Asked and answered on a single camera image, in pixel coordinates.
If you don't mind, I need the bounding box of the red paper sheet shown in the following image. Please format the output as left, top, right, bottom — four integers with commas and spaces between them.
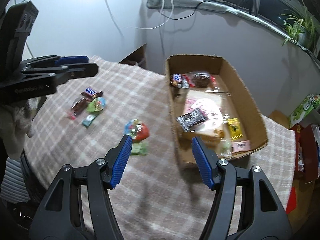
285, 187, 298, 214

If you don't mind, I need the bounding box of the black snack packet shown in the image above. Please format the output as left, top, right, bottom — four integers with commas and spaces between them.
176, 107, 208, 132

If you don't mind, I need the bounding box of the dark red wrapped cake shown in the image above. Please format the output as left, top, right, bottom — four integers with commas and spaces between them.
67, 97, 91, 120

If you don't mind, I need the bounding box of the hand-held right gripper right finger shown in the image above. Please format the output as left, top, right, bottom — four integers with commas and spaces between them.
191, 137, 293, 240

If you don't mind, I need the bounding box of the red chocolate bar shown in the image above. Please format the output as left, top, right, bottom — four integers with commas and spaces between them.
181, 74, 194, 88

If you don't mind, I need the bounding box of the green round snack packet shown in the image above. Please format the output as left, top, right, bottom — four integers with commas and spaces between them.
86, 97, 107, 113

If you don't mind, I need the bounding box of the potted spider plant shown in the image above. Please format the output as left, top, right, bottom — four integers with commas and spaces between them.
280, 0, 320, 55

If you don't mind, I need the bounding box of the teal small snack packet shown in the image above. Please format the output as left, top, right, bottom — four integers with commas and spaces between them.
82, 114, 97, 128

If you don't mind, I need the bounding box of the green flat snack packet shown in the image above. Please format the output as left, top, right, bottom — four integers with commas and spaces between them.
130, 142, 148, 155

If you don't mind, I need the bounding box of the red colourful snack packet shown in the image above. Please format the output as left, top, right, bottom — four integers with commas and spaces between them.
124, 119, 150, 143

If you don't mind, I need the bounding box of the pink snack packet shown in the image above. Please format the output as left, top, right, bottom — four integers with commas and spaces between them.
231, 140, 251, 153

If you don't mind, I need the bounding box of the person's left forearm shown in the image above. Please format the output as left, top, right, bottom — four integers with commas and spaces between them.
0, 97, 38, 160

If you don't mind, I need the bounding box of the green printed carton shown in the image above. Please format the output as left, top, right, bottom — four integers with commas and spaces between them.
287, 94, 320, 128

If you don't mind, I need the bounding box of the chocolate muffin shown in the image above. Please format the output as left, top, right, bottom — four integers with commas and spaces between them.
189, 71, 217, 89

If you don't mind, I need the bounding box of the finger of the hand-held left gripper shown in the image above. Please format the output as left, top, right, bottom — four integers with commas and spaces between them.
24, 63, 99, 87
21, 55, 90, 68

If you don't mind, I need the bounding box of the long white cable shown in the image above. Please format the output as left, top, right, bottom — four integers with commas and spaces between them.
99, 0, 175, 42

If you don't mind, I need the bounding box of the brown chocolate bar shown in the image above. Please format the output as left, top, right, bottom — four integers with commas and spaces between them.
80, 87, 103, 100
170, 74, 183, 88

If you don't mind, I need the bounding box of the plaid table cloth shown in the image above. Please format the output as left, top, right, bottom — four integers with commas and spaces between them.
21, 55, 297, 240

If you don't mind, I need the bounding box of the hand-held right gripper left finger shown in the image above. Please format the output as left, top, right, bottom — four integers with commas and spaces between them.
29, 134, 133, 240

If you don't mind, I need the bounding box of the dark red open box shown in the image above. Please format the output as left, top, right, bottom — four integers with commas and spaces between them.
290, 124, 320, 183

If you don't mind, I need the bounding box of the black cable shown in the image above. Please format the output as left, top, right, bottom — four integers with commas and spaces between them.
160, 1, 208, 21

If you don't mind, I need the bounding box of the cardboard box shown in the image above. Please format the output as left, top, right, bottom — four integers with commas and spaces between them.
165, 54, 269, 169

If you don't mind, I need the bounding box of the large sliced bread packet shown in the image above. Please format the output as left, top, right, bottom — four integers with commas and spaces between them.
181, 90, 225, 140

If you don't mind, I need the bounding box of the yellow snack packet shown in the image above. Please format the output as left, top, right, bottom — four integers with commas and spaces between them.
226, 117, 243, 140

